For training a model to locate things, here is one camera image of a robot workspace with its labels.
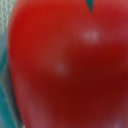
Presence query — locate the red toy tomato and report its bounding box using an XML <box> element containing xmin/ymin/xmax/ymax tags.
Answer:
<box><xmin>8</xmin><ymin>0</ymin><xmax>128</xmax><ymax>128</ymax></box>

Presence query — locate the woven beige placemat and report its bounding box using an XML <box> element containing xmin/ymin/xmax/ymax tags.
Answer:
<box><xmin>0</xmin><ymin>0</ymin><xmax>23</xmax><ymax>128</ymax></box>

